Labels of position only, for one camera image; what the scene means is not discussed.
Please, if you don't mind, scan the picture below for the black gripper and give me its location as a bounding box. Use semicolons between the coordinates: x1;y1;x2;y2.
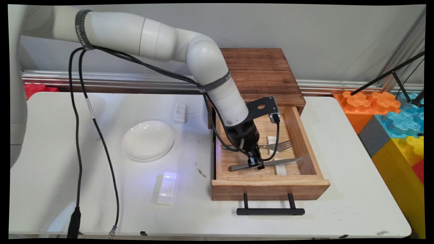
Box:
225;119;265;170

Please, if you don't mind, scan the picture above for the silver serrated table knife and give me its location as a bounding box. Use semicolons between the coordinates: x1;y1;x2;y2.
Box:
228;157;303;172

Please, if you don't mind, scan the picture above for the small white ceramic cutlery rest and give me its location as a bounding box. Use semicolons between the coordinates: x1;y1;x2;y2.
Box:
173;103;189;124
266;136;279;156

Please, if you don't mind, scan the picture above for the silver metal fork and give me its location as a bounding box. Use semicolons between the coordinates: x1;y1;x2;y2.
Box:
222;140;294;152

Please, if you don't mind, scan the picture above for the light wooden drawer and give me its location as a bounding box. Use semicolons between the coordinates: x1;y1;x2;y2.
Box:
211;106;331;201

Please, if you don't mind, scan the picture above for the dark brown wooden cabinet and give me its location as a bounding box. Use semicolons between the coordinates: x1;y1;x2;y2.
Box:
208;47;307;129

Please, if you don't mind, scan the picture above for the large white ceramic cutlery rest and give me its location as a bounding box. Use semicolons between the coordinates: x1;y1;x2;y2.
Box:
156;171;179;206

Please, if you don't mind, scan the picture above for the round white plate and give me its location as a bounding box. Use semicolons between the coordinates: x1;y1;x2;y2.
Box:
122;120;175;162

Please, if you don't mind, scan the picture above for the orange foam block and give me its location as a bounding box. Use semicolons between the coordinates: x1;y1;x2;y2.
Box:
334;91;401;134

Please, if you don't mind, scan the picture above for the grey foam block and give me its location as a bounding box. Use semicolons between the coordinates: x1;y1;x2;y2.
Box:
358;115;394;158

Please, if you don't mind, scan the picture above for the blue foam block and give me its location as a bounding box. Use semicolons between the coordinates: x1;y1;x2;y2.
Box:
375;92;425;139

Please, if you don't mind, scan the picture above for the black tripod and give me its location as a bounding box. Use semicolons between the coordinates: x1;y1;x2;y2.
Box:
350;51;426;108

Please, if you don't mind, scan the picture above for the black metal drawer handle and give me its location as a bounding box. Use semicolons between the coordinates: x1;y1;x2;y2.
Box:
236;193;305;216

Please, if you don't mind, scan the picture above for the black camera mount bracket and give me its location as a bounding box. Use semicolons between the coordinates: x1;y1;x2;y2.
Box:
246;97;279;119

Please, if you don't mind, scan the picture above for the grey velcro strap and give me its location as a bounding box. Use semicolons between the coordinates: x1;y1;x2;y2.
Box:
75;9;95;51
198;69;232;94

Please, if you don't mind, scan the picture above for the black cable with white tag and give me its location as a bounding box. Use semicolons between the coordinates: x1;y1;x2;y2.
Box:
78;46;281;239

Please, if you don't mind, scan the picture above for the aluminium rail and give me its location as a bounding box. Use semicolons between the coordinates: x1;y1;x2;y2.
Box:
21;70;424;95

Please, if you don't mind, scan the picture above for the black cable with thick plug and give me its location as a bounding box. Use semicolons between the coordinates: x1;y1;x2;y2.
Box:
67;46;244;239

